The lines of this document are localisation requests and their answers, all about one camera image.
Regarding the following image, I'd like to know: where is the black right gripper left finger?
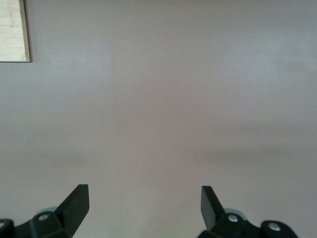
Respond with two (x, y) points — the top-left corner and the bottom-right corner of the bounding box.
(0, 183), (90, 238)

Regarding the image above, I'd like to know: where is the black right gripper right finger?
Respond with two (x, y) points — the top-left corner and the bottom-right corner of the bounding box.
(197, 185), (298, 238)

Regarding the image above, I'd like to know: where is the bamboo cutting board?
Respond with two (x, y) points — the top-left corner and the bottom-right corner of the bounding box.
(0, 0), (32, 63)

